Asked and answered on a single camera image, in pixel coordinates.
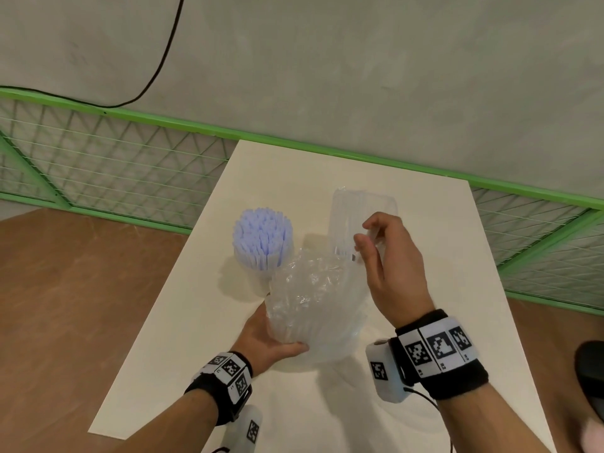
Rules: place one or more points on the person's right hand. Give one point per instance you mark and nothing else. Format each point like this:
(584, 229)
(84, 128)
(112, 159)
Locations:
(398, 278)

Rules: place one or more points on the person's left hand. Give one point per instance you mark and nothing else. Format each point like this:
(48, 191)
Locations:
(257, 339)

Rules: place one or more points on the person's right thumb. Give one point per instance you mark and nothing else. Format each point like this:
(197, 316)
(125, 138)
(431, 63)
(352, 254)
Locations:
(365, 254)

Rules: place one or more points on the person's left thumb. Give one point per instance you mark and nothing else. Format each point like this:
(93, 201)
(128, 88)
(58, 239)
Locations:
(292, 350)

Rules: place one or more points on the clear plastic cup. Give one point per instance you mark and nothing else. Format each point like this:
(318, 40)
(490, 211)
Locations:
(348, 221)

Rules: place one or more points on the clear bag of plastic cups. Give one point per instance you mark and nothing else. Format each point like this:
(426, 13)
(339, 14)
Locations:
(314, 301)

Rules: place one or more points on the person's left forearm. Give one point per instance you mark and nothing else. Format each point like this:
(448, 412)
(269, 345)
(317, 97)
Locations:
(174, 424)

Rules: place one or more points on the person's right forearm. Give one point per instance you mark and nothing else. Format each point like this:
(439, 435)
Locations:
(495, 424)

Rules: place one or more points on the black left wristband with markers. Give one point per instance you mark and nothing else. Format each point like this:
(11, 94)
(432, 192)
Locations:
(222, 386)

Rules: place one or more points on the black wristband with markers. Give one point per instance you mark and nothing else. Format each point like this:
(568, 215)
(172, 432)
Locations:
(222, 386)
(443, 358)

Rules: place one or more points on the clear straw holder cup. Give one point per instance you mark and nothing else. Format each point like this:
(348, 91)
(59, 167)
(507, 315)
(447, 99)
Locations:
(255, 278)

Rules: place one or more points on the bundle of pale blue straws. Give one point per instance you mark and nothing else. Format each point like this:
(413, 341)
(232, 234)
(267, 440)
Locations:
(262, 235)

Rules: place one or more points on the black right wristband with markers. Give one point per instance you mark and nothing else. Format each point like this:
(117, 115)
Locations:
(443, 358)

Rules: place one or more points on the green mesh fence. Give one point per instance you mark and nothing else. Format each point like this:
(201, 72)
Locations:
(118, 165)

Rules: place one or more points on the black rounded object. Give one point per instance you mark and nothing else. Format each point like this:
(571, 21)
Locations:
(590, 377)

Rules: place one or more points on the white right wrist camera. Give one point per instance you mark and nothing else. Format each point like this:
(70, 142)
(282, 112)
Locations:
(383, 372)

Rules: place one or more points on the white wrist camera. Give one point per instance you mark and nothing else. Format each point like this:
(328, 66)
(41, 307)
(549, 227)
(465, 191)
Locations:
(383, 372)
(245, 431)

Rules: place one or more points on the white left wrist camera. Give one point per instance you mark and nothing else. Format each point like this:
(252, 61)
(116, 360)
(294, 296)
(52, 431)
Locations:
(245, 431)

